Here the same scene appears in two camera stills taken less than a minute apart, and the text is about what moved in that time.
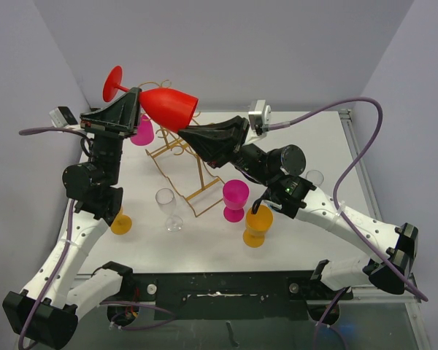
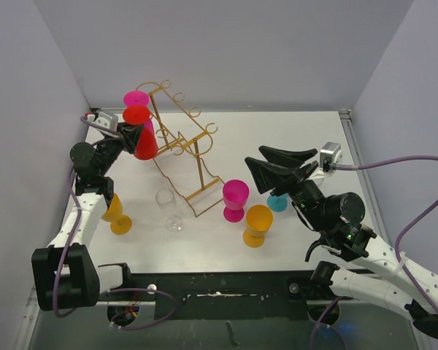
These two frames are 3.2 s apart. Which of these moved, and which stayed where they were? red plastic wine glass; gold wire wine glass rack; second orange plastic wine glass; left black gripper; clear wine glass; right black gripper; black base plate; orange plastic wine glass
Moved: right black gripper; red plastic wine glass; left black gripper
Stayed: orange plastic wine glass; gold wire wine glass rack; black base plate; clear wine glass; second orange plastic wine glass
